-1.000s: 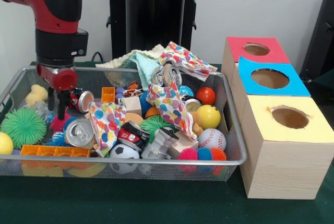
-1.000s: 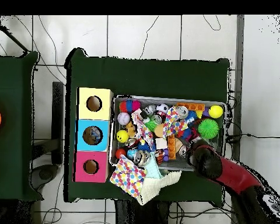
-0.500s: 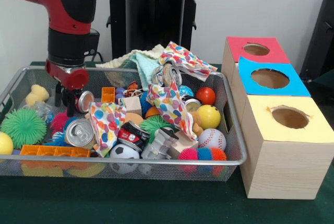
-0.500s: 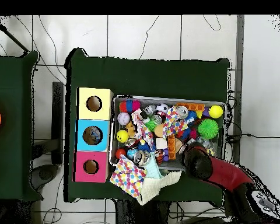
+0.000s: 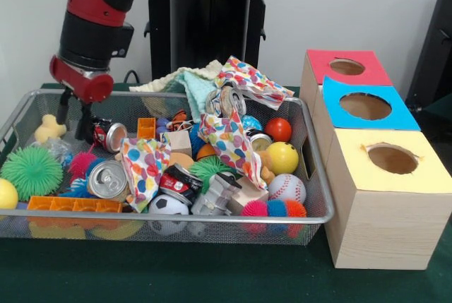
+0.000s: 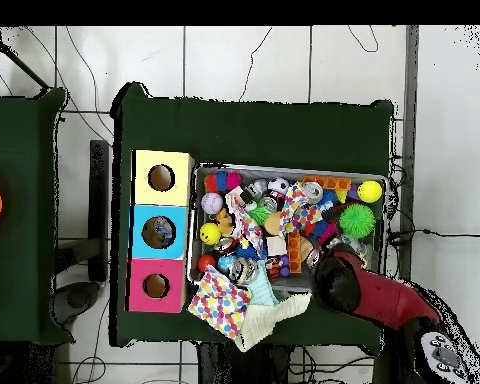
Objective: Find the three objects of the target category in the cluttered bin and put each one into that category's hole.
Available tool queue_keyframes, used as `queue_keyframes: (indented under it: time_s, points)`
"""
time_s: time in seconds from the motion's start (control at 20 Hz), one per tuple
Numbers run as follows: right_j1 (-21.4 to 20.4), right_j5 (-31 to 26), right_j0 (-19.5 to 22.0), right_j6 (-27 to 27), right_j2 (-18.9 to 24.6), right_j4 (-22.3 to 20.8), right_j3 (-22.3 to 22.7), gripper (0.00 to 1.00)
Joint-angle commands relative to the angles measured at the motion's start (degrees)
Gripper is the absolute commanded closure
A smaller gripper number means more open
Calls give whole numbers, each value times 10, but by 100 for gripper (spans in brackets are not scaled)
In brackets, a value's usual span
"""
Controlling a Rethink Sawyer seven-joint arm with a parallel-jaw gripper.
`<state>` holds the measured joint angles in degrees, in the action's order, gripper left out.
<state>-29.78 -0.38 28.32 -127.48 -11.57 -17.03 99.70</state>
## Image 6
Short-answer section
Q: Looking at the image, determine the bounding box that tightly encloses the mint green cloth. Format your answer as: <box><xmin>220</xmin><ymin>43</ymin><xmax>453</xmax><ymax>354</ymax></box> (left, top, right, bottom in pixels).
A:
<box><xmin>247</xmin><ymin>267</ymin><xmax>280</xmax><ymax>309</ymax></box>

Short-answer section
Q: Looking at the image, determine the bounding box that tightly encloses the crushed red black can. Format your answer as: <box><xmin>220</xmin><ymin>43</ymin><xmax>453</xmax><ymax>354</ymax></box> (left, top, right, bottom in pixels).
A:
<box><xmin>305</xmin><ymin>246</ymin><xmax>328</xmax><ymax>270</ymax></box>

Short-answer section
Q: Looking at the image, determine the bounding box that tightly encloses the large polka dot cloth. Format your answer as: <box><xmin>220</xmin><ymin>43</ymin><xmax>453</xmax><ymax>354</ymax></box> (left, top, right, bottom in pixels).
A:
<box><xmin>187</xmin><ymin>267</ymin><xmax>253</xmax><ymax>341</ymax></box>

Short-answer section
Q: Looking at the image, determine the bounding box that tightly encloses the cream muslin cloth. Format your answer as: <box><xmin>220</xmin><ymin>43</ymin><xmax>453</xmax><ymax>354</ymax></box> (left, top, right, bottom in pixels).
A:
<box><xmin>234</xmin><ymin>291</ymin><xmax>313</xmax><ymax>353</ymax></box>

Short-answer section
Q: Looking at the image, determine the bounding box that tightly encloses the wooden box with three holes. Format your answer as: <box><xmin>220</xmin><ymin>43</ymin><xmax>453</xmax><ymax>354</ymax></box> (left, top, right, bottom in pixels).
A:
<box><xmin>127</xmin><ymin>149</ymin><xmax>196</xmax><ymax>315</ymax></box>

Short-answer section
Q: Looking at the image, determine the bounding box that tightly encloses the shallow clear bin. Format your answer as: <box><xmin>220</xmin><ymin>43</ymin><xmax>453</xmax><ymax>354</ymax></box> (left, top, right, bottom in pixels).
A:
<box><xmin>186</xmin><ymin>162</ymin><xmax>389</xmax><ymax>297</ymax></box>

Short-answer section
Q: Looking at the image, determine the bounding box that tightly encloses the white baseball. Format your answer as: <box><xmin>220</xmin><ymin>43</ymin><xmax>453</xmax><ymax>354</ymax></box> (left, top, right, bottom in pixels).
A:
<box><xmin>200</xmin><ymin>191</ymin><xmax>225</xmax><ymax>215</ymax></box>

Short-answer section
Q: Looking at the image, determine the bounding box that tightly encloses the rainbow spiky toy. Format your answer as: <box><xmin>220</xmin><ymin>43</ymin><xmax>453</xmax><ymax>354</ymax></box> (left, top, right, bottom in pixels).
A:
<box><xmin>205</xmin><ymin>171</ymin><xmax>244</xmax><ymax>194</ymax></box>

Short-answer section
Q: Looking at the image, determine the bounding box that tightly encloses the yellow smiley ball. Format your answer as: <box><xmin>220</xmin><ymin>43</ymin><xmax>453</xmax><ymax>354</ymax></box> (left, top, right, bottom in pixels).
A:
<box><xmin>198</xmin><ymin>221</ymin><xmax>223</xmax><ymax>246</ymax></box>

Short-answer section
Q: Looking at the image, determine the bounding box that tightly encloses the black and white soccer ball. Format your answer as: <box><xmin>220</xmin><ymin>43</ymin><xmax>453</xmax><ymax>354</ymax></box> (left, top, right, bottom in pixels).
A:
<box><xmin>267</xmin><ymin>177</ymin><xmax>291</xmax><ymax>198</ymax></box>

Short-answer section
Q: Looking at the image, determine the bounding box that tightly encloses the small polka dot cloth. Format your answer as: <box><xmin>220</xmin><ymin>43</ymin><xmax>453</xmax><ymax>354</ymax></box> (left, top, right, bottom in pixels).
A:
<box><xmin>278</xmin><ymin>185</ymin><xmax>323</xmax><ymax>237</ymax></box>

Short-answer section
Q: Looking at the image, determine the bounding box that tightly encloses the crushed silver can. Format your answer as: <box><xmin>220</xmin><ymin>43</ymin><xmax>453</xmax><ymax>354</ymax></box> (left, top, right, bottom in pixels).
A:
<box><xmin>300</xmin><ymin>182</ymin><xmax>326</xmax><ymax>206</ymax></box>

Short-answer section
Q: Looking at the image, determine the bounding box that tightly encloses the large green spiky ball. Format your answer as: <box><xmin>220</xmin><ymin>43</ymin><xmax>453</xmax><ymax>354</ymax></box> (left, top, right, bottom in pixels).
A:
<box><xmin>338</xmin><ymin>203</ymin><xmax>377</xmax><ymax>239</ymax></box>

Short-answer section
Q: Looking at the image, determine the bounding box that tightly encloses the black flat panel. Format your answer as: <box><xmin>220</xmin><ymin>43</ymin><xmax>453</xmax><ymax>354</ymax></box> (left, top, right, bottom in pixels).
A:
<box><xmin>88</xmin><ymin>139</ymin><xmax>112</xmax><ymax>283</ymax></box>

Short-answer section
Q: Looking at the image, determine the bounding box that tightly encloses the grey floor stand base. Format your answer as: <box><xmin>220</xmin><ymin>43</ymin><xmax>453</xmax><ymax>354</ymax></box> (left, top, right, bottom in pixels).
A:
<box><xmin>51</xmin><ymin>238</ymin><xmax>105</xmax><ymax>325</ymax></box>

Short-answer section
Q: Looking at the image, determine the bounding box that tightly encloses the green covered side table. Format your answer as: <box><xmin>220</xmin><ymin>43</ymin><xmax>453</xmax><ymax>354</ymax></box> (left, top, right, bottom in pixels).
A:
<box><xmin>0</xmin><ymin>87</ymin><xmax>69</xmax><ymax>345</ymax></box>

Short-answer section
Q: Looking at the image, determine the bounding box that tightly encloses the black floor cable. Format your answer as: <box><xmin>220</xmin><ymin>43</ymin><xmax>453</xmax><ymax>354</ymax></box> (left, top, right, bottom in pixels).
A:
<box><xmin>386</xmin><ymin>226</ymin><xmax>480</xmax><ymax>247</ymax></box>

